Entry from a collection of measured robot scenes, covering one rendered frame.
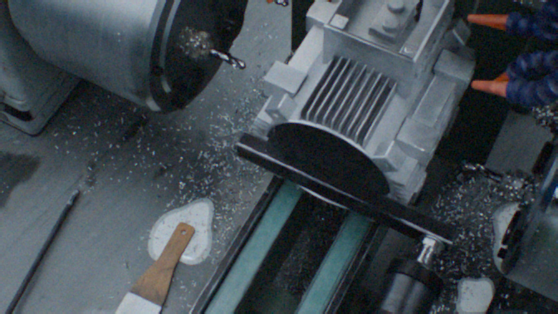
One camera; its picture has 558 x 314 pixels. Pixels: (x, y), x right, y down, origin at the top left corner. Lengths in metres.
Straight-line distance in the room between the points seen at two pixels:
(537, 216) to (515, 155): 0.40
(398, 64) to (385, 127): 0.07
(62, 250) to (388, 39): 0.52
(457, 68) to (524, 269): 0.23
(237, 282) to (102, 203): 0.28
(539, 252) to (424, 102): 0.20
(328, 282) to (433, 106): 0.23
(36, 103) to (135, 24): 0.33
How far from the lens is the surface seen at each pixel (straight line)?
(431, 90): 0.88
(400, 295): 0.79
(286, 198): 0.96
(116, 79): 0.91
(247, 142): 0.87
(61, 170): 1.15
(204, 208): 1.09
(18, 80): 1.10
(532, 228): 0.78
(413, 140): 0.83
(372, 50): 0.81
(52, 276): 1.09
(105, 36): 0.88
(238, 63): 0.89
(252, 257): 0.93
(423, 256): 0.83
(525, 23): 0.77
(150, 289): 1.05
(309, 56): 0.89
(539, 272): 0.82
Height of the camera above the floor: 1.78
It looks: 61 degrees down
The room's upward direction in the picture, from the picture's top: straight up
